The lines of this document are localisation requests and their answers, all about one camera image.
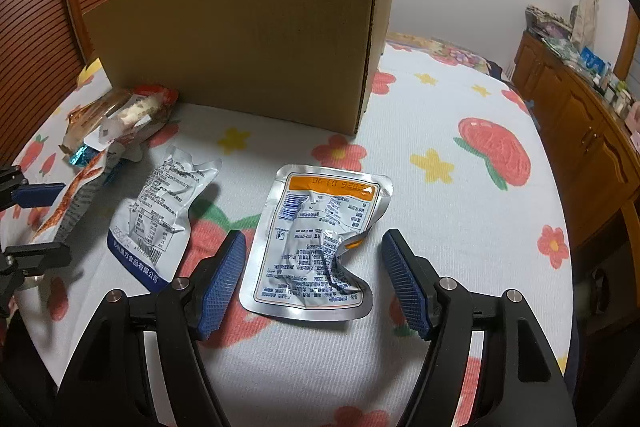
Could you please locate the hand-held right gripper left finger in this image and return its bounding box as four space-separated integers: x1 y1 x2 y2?
57 231 248 427

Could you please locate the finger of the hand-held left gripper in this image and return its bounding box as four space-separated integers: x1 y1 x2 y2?
0 243 72 315
0 164 66 210

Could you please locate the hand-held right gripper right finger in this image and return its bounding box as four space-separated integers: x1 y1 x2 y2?
382 229 578 427

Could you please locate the red and white snack pouch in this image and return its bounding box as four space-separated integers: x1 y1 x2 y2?
30 149 113 248

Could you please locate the shiny copper snack packet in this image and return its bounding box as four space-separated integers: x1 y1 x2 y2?
62 89 133 152

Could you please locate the silver pouch with blue stripe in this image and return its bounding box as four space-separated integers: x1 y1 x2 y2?
106 146 223 294

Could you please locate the silver pouch with orange label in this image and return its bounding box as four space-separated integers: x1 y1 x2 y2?
239 164 393 320

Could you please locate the brown cardboard box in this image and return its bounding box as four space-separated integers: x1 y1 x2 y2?
81 0 397 138

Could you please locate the teal foil wrapper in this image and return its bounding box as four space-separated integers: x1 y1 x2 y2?
67 146 108 168

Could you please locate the white floral strawberry blanket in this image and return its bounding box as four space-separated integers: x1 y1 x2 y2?
0 32 576 427

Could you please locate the white snack packet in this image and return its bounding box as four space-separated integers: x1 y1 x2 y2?
84 114 168 160

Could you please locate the floral patterned pillow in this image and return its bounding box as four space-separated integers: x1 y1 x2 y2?
385 32 493 72

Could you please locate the wooden cabinet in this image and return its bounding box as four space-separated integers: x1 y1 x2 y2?
507 29 640 348

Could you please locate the group of small toiletries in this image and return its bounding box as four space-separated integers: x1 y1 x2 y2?
525 4 640 132

